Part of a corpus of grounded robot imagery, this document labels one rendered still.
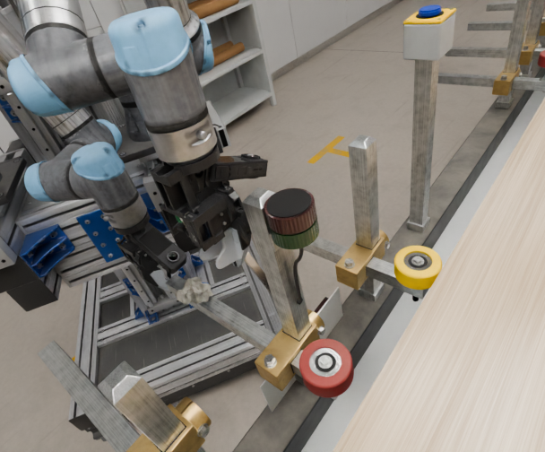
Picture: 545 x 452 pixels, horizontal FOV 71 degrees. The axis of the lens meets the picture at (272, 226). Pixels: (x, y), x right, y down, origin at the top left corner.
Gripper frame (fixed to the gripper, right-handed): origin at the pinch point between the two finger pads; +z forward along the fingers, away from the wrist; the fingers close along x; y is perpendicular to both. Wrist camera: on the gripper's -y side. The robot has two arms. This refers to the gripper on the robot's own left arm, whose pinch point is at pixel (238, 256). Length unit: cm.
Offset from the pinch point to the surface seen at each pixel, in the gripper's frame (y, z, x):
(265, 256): 0.9, -4.3, 7.7
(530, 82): -121, 16, 14
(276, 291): 0.6, 3.4, 7.6
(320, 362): 3.0, 11.7, 16.4
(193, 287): 2.3, 14.6, -16.1
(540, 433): -4.1, 12.1, 43.0
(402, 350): -5.6, 12.0, 25.2
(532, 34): -150, 10, 7
